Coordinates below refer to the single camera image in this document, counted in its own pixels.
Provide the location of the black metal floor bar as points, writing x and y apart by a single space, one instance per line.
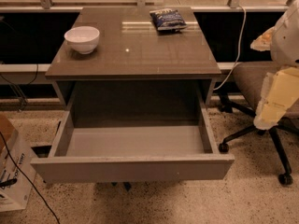
44 139

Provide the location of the white ceramic bowl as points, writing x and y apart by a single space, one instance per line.
83 39

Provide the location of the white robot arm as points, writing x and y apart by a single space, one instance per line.
285 42

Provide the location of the grey drawer cabinet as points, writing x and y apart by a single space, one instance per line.
136 75

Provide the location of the blue chip bag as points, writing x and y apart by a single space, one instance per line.
167 19

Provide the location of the cardboard box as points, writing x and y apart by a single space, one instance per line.
15 156

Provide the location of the grey office chair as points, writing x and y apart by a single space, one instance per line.
248 77

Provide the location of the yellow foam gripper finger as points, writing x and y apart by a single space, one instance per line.
264 41
279 92

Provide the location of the grey top drawer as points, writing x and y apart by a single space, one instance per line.
109 137

